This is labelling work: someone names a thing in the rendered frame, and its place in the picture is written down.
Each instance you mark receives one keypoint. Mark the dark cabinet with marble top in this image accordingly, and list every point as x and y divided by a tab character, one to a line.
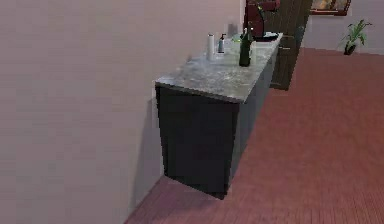
200	133

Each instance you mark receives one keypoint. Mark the dark green glass bottle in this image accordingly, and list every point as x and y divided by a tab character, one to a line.
245	50

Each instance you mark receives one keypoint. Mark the framed picture with red frame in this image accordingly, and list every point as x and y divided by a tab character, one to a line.
330	6

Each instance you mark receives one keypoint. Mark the dark brown wooden cupboard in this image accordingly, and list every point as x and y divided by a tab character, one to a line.
290	40

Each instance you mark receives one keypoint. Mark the green house plant in pot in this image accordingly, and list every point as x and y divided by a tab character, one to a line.
355	36

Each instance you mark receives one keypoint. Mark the grey soap dispenser bottle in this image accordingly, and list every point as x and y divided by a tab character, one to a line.
221	45

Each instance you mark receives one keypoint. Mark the clear glass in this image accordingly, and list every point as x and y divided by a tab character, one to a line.
254	53

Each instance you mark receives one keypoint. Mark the black pan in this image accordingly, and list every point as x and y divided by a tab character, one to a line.
268	36

